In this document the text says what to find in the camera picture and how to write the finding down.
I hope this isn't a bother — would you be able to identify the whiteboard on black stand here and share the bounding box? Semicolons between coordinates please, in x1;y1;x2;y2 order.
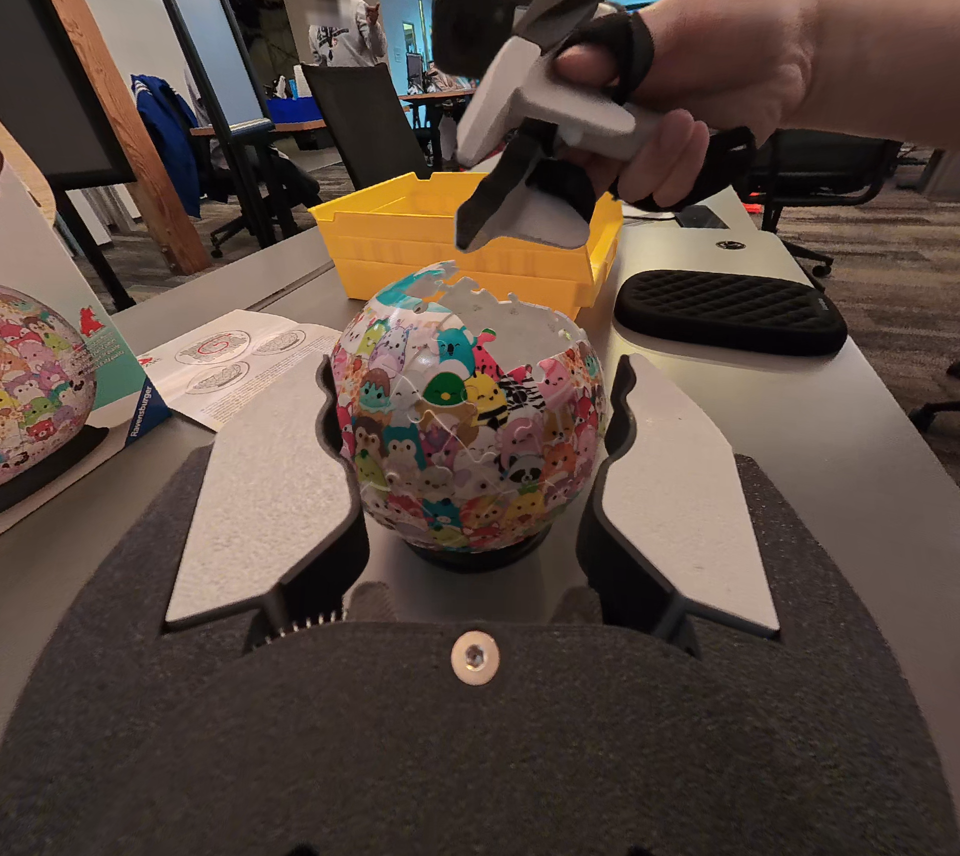
120;0;301;250

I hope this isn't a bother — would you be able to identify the black textured wrist rest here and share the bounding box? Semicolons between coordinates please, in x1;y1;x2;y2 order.
612;269;850;357

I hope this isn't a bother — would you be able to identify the white instruction leaflet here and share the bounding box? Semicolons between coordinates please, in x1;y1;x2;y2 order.
136;309;343;432

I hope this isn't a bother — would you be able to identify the blue jacket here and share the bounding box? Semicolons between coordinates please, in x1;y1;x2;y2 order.
129;73;204;221

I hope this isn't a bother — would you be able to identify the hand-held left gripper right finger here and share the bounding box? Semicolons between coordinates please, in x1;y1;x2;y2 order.
576;352;783;643

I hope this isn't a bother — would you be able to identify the wooden post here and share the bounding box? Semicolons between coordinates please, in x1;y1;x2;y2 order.
0;0;215;277

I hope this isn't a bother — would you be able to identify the black mesh office chair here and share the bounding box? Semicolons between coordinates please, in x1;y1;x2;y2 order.
738;127;903;277

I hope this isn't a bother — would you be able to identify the puzzle ball cardboard box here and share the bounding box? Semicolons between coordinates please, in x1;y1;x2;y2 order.
0;151;175;536

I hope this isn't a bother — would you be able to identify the black ball stand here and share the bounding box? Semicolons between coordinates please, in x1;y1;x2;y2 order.
407;530;555;574

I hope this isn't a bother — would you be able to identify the black framed board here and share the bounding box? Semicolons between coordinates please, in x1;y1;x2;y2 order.
0;0;140;313

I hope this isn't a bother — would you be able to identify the yellow plastic bin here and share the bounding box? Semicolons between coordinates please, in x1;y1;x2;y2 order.
307;170;625;322

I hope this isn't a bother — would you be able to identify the person's right forearm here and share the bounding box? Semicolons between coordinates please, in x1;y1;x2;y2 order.
810;0;960;148

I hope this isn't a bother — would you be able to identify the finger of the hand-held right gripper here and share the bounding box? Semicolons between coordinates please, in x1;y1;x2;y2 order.
478;183;601;251
453;121;558;253

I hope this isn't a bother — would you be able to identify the person's right hand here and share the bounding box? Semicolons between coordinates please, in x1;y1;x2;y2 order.
551;0;820;205

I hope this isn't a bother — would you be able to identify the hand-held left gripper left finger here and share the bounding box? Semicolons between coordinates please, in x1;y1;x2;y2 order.
163;352;372;632

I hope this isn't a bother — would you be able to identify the colourful puzzle ball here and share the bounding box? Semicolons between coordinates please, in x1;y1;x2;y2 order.
330;260;610;557

